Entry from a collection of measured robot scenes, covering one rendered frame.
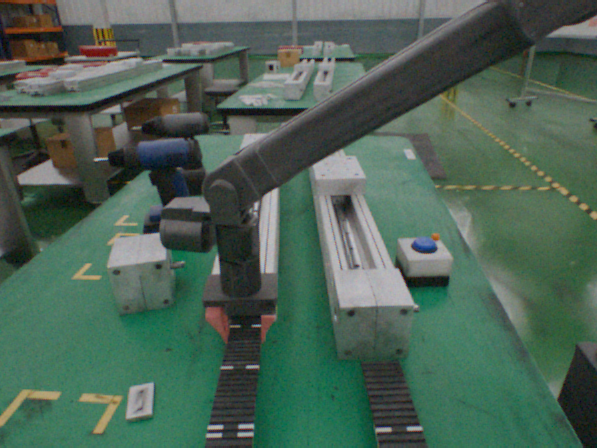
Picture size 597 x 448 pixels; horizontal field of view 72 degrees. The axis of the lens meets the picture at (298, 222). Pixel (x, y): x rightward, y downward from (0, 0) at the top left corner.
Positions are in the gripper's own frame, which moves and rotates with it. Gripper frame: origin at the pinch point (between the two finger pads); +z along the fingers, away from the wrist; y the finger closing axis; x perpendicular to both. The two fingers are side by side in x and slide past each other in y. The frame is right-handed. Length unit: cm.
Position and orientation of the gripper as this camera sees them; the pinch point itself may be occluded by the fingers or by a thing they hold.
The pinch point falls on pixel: (244, 336)
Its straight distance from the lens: 65.4
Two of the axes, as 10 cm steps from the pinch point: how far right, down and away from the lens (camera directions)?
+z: 0.0, 9.0, 4.4
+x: 0.5, 4.4, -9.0
